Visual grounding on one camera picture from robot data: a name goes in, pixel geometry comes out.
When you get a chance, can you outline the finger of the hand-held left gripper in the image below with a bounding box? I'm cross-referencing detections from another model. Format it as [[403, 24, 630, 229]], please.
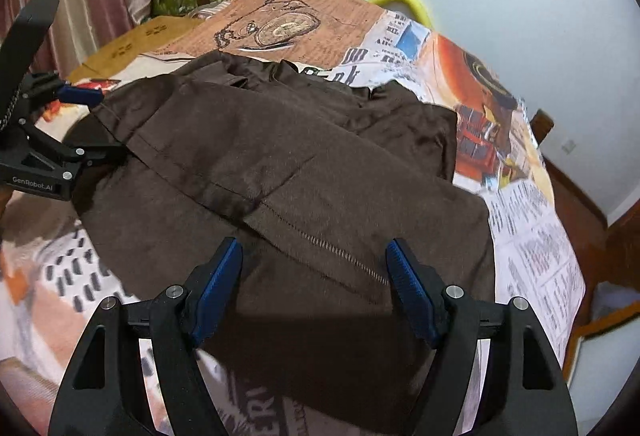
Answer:
[[47, 141, 126, 168], [21, 71, 104, 110]]

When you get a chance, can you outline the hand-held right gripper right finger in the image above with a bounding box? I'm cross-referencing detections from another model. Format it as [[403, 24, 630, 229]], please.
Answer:
[[384, 238, 581, 436]]

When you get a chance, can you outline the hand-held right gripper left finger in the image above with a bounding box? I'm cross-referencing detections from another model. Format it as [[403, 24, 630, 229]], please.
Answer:
[[47, 237, 244, 436]]

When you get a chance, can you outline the dark brown shirt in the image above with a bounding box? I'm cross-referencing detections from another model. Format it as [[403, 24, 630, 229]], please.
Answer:
[[67, 51, 497, 433]]

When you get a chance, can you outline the striped grey cloth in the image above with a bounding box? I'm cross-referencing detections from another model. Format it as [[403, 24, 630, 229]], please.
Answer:
[[192, 0, 237, 20]]

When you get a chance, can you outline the wood framed white board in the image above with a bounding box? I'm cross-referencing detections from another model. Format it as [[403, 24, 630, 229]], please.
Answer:
[[562, 280, 640, 394]]

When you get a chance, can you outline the newspaper print blanket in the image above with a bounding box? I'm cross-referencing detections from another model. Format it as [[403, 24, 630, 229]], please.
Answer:
[[0, 0, 587, 436]]

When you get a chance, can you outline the wooden bed post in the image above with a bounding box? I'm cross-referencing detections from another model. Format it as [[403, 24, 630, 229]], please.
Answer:
[[529, 108, 556, 148]]

